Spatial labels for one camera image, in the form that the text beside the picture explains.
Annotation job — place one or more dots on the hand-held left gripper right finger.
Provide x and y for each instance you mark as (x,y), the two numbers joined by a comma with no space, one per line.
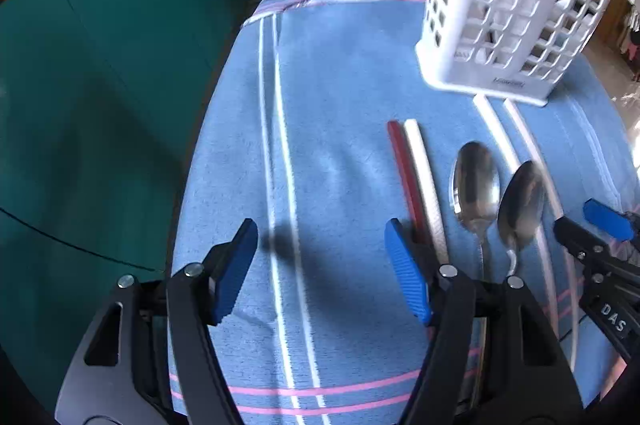
(406,275)

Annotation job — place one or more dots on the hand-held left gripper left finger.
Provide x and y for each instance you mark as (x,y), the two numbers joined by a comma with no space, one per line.
(232,272)

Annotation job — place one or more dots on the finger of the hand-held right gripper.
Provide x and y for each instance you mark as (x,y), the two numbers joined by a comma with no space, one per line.
(575,235)
(607,217)

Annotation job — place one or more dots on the small steel spoon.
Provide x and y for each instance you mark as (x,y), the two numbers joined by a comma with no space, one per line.
(520,210)

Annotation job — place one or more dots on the white chopstick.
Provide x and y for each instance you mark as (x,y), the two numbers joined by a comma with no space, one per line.
(425,185)

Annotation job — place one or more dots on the red chopstick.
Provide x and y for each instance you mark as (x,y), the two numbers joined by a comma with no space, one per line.
(406,177)

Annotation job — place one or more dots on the large steel spoon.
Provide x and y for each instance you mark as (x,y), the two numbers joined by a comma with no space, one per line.
(475,185)

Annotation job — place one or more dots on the white plastic utensil basket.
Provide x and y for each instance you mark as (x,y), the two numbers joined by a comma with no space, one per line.
(505,0)

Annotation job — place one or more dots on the blue striped towel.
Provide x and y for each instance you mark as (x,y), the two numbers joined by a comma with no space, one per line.
(345,105)

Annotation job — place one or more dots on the green cabinet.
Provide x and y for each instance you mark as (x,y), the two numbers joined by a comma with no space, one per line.
(125,70)

